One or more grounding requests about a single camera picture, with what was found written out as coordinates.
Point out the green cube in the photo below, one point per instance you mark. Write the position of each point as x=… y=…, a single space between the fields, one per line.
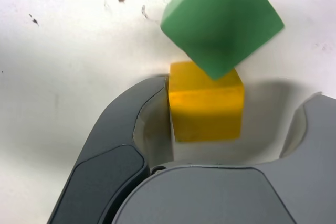
x=223 y=24

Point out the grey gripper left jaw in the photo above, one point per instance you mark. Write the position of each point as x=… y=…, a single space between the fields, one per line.
x=105 y=155

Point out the yellow cube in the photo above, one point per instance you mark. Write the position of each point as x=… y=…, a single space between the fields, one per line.
x=207 y=113

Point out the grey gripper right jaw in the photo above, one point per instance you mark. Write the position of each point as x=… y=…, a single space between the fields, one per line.
x=210 y=195

